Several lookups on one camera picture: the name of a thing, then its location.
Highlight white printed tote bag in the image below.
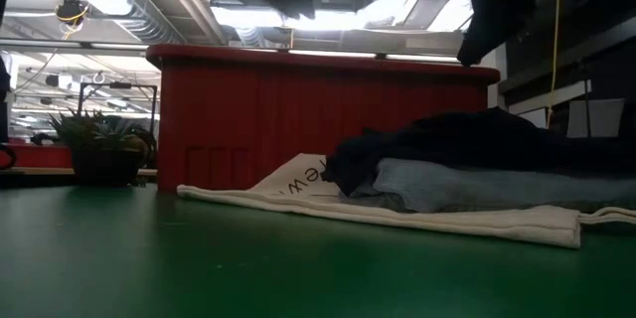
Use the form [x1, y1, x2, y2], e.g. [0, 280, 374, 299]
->
[176, 152, 636, 249]

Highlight yellow black cable reel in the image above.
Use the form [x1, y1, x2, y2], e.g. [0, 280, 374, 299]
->
[54, 0, 90, 26]

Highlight white board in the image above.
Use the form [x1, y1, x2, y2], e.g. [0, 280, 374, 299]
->
[565, 97, 626, 139]

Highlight green table mat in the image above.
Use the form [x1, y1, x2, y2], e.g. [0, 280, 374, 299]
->
[0, 183, 636, 318]

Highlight light blue denim jeans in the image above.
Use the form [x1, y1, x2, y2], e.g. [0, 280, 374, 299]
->
[337, 157, 636, 215]

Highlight white low cabinet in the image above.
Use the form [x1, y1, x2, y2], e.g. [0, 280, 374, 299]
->
[516, 107, 551, 130]

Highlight red plastic laundry basket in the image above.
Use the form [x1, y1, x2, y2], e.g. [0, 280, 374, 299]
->
[146, 43, 501, 193]

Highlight black curved cable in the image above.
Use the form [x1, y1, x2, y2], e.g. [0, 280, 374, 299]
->
[0, 142, 19, 171]

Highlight red low bench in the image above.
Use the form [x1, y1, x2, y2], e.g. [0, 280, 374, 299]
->
[0, 143, 74, 170]

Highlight yellow hanging cable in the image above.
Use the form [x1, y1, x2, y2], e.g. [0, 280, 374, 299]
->
[546, 0, 561, 130]

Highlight long linear light bar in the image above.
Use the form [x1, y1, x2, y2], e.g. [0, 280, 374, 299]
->
[0, 39, 463, 64]

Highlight small succulent plant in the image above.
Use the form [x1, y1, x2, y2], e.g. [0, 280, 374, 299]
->
[47, 108, 158, 188]

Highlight plain navy garment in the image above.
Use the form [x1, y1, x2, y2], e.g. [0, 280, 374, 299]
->
[321, 107, 636, 198]

